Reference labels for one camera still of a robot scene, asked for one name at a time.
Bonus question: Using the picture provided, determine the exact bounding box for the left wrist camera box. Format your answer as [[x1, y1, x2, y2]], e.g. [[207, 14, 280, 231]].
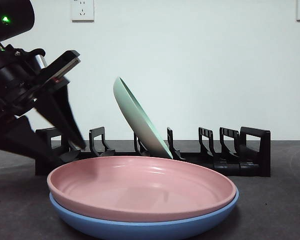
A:
[[41, 49, 81, 85]]

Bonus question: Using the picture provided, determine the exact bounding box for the pink round plate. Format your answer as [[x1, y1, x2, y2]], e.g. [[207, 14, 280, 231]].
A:
[[46, 156, 238, 223]]

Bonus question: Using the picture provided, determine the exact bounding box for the blue round plate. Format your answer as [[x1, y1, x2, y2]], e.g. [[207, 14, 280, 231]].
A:
[[48, 187, 240, 240]]

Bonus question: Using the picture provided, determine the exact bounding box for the green round plate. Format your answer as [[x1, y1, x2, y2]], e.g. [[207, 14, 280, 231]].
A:
[[112, 76, 174, 160]]

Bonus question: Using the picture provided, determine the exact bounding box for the black plastic dish rack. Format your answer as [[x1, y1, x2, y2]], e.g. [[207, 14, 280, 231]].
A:
[[34, 126, 271, 178]]

